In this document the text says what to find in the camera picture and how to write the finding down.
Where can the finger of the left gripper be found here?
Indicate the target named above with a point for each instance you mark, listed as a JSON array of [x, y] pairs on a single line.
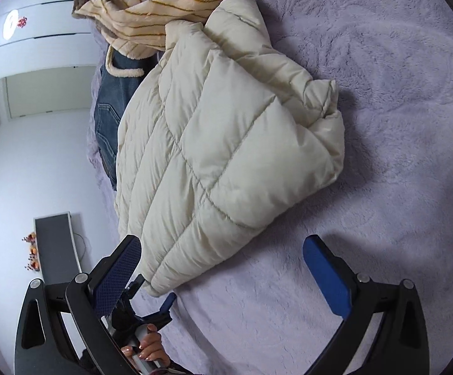
[[133, 287], [167, 304]]

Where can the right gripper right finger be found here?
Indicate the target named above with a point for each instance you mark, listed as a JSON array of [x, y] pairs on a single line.
[[400, 345]]

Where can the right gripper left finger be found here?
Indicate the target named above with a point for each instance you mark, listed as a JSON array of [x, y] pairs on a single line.
[[42, 343]]

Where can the cream quilted puffer jacket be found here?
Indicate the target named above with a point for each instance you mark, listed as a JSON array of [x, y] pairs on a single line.
[[224, 135]]

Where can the person's left hand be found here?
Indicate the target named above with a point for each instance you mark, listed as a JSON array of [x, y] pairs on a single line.
[[151, 349]]

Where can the purple fleece bedspread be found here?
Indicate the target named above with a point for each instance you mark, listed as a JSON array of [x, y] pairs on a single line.
[[389, 214]]

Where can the blue denim jeans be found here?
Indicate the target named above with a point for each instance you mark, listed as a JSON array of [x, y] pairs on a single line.
[[114, 95]]

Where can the brown striped fleece robe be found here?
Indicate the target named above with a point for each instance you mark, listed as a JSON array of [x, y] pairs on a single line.
[[136, 28]]

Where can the wall-mounted dark monitor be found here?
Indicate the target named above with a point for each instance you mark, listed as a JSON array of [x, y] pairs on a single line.
[[57, 253]]

